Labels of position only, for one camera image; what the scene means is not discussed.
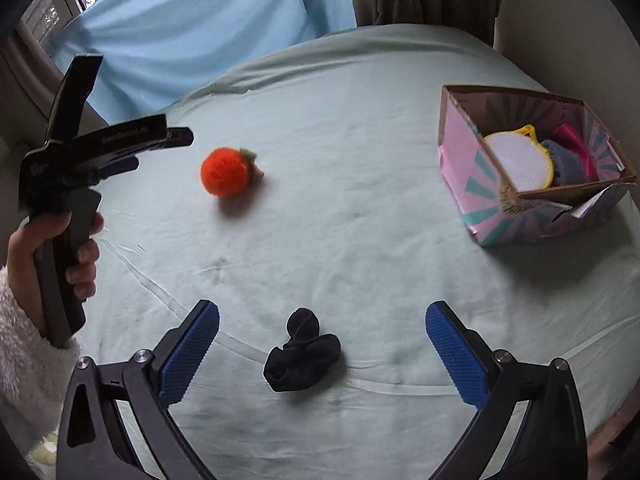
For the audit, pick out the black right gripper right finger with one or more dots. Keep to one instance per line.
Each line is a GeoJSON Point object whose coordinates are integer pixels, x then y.
{"type": "Point", "coordinates": [551, 440]}

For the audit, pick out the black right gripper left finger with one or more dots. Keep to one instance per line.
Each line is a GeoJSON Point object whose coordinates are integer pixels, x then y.
{"type": "Point", "coordinates": [93, 442]}

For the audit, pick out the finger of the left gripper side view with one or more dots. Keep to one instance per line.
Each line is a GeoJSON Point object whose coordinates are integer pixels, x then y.
{"type": "Point", "coordinates": [178, 137]}

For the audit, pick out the orange plush fruit toy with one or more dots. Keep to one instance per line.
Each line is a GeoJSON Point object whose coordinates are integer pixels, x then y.
{"type": "Point", "coordinates": [227, 172]}

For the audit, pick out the black sock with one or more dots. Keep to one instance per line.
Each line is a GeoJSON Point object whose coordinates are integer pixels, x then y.
{"type": "Point", "coordinates": [305, 359]}

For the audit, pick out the grey fluffy plush item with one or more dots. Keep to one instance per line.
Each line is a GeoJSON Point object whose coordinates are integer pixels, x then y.
{"type": "Point", "coordinates": [567, 167]}

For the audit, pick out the round white yellow-rimmed pad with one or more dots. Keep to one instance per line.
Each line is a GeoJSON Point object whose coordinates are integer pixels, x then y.
{"type": "Point", "coordinates": [523, 159]}

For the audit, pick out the magenta leather pouch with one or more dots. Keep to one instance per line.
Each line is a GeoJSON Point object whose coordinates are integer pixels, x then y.
{"type": "Point", "coordinates": [569, 138]}

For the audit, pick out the white fleece sleeve forearm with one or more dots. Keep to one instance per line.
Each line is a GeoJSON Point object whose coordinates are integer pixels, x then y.
{"type": "Point", "coordinates": [34, 375]}

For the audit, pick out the person's left hand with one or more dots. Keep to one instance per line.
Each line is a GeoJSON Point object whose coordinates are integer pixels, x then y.
{"type": "Point", "coordinates": [21, 270]}

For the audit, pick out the light blue hanging cloth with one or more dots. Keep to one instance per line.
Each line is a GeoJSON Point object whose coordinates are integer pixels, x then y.
{"type": "Point", "coordinates": [156, 51]}

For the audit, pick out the pink cardboard box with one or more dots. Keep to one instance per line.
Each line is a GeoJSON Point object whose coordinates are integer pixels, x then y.
{"type": "Point", "coordinates": [493, 211]}

